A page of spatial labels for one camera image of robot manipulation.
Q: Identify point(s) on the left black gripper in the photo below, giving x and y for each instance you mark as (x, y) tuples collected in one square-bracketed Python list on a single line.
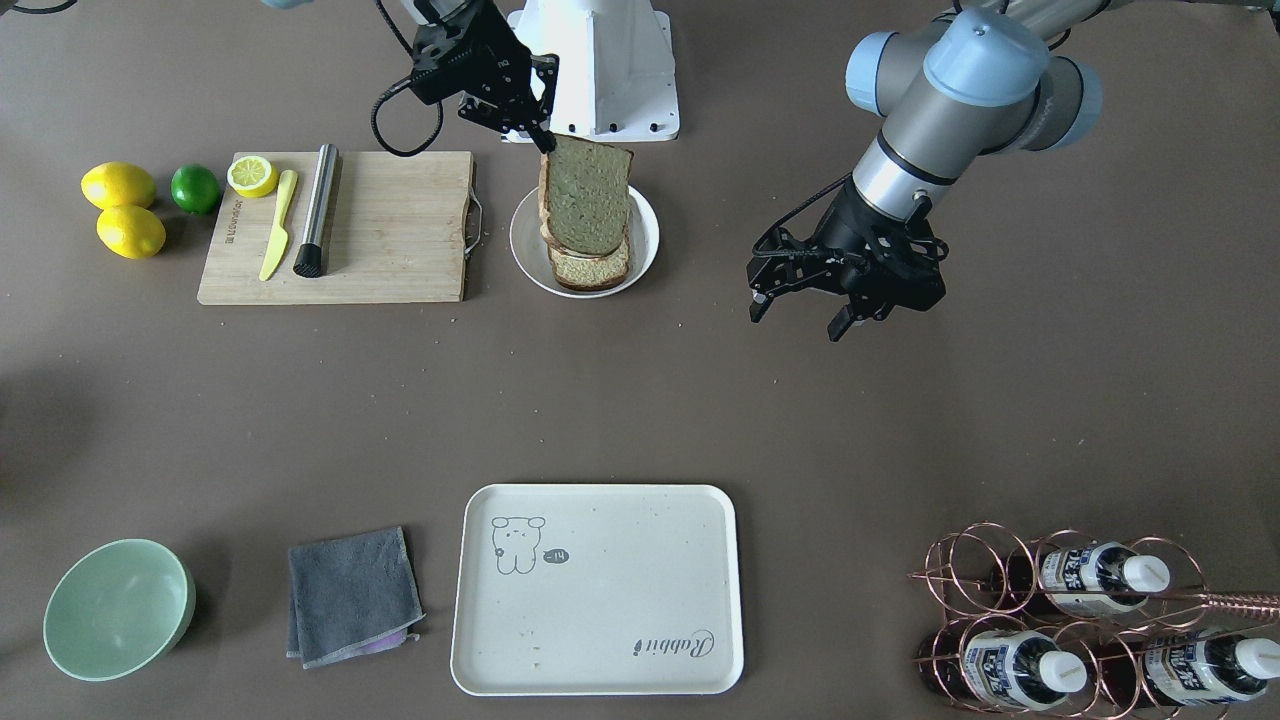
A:
[(846, 224)]

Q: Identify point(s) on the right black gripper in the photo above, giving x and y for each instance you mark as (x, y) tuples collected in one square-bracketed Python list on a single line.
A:
[(497, 70)]

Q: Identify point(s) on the plain bread slice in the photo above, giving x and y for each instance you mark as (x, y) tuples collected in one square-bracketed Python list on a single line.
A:
[(583, 196)]

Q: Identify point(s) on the white round plate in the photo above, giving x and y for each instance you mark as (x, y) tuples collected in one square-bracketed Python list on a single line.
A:
[(530, 252)]

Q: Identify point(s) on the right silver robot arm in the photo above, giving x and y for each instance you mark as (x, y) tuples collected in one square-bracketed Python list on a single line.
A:
[(400, 87)]

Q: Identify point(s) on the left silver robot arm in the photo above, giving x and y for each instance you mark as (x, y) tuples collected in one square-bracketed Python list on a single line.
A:
[(980, 79)]

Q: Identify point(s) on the cream rabbit tray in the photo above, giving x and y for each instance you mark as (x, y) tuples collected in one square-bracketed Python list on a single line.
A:
[(598, 590)]

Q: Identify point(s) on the bread slice under egg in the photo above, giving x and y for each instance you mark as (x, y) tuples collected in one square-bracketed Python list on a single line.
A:
[(590, 274)]

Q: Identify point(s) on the wooden cutting board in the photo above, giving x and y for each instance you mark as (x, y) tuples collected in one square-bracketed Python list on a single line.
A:
[(395, 233)]

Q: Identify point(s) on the steel muddler black tip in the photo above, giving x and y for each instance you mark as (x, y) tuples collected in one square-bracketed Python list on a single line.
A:
[(310, 258)]

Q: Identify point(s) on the yellow plastic knife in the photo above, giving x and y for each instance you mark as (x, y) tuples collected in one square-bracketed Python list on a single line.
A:
[(279, 235)]

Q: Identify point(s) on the half lemon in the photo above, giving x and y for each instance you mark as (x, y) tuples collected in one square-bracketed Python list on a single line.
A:
[(253, 176)]

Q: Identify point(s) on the green lime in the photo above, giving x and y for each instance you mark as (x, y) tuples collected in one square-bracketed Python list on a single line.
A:
[(195, 189)]

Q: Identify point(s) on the dark bottle white cap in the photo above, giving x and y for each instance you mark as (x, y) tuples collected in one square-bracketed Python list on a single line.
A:
[(1095, 580)]

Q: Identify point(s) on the yellow lemon far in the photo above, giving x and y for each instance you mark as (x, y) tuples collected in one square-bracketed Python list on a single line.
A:
[(131, 232)]

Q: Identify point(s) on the yellow lemon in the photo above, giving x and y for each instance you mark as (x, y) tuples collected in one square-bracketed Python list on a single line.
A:
[(131, 232), (118, 183)]

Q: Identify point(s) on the yellow lemon near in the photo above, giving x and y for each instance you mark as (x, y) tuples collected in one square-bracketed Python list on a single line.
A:
[(118, 183)]

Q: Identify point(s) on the grey folded cloth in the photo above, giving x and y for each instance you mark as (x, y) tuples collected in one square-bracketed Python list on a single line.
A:
[(351, 597)]

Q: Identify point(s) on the green ceramic bowl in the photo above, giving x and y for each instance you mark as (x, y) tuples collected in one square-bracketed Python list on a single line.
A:
[(117, 609)]

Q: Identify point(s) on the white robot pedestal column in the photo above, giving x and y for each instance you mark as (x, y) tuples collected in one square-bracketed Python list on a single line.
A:
[(616, 81)]

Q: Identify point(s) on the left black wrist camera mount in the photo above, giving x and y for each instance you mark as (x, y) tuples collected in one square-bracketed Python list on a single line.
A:
[(904, 264)]

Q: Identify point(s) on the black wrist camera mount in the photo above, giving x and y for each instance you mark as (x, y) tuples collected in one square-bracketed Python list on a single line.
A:
[(449, 34), (904, 264)]

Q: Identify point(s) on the copper wire bottle rack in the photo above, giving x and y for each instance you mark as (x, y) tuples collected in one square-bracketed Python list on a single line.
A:
[(1071, 626)]

